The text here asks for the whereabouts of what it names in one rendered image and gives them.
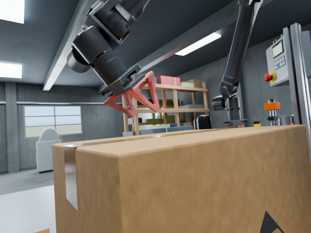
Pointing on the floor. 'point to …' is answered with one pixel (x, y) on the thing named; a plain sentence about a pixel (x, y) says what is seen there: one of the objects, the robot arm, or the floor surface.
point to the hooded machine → (46, 150)
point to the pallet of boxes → (165, 130)
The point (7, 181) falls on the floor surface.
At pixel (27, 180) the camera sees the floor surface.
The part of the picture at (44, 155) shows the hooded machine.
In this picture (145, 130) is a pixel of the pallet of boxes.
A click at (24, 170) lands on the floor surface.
